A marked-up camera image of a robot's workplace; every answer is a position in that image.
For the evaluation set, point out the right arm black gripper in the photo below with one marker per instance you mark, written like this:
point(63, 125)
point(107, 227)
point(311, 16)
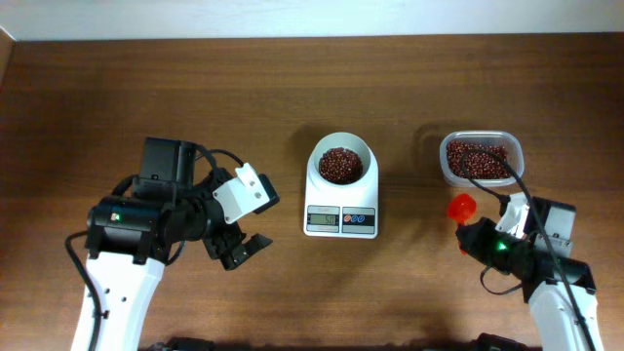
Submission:
point(474, 245)

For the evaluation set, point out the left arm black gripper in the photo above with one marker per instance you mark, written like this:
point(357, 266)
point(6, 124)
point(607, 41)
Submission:
point(229, 238)

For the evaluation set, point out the red plastic measuring scoop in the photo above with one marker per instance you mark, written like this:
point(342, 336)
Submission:
point(461, 209)

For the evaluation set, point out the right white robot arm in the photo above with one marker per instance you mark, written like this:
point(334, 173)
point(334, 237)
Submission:
point(531, 243)

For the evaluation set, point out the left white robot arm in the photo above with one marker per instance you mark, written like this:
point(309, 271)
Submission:
point(180, 195)

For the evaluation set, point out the white digital kitchen scale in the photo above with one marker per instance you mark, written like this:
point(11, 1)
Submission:
point(342, 210)

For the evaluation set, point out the red beans in container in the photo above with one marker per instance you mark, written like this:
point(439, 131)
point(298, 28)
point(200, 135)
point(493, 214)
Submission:
point(479, 165)

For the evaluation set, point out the red beans in bowl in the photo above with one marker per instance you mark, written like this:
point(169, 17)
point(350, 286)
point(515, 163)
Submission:
point(341, 166)

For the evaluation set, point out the white round bowl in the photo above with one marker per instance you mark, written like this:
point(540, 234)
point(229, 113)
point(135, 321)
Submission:
point(344, 140)

